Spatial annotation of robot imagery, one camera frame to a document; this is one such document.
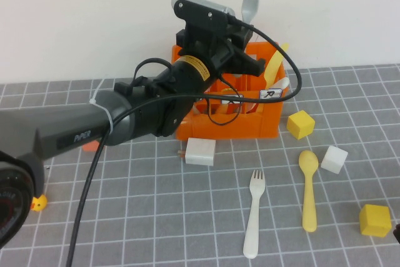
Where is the yellow rubber duck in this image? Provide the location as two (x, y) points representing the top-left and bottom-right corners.
(31, 194), (48, 213)

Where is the black looped left wrist cable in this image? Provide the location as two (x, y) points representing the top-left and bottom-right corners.
(132, 58), (173, 85)

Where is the yellow cube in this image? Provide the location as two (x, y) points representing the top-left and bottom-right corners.
(286, 110), (316, 141)
(358, 203), (393, 238)

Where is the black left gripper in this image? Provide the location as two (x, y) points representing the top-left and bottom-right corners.
(170, 26), (267, 94)

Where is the white plastic knife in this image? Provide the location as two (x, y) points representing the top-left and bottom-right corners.
(246, 76), (291, 114)

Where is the white cube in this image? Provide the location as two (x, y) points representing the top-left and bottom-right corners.
(320, 145), (349, 174)

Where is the yellow plastic spoon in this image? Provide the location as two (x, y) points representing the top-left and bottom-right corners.
(298, 149), (320, 233)

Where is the grey checkered tablecloth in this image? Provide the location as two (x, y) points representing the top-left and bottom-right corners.
(0, 63), (400, 267)

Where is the grey plastic fork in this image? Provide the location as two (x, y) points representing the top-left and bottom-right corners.
(241, 0), (260, 29)

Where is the paper label reading 刀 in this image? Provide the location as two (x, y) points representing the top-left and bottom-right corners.
(259, 88), (283, 101)

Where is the thin black left gripper cable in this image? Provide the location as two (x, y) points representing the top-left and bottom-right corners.
(207, 73), (244, 126)

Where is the thick black left camera cable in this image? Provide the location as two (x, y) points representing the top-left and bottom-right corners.
(64, 18), (303, 267)

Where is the orange plastic cutlery holder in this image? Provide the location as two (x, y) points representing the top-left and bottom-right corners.
(171, 41), (289, 141)

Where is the white plastic fork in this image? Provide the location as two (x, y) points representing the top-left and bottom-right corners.
(242, 169), (266, 259)

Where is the paper label reading 叉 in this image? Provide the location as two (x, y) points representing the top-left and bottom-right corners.
(221, 93), (244, 106)

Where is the white charger plug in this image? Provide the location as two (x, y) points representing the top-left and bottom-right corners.
(177, 137), (217, 167)

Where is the yellow plastic knife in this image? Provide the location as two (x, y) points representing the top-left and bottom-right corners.
(256, 43), (289, 114)

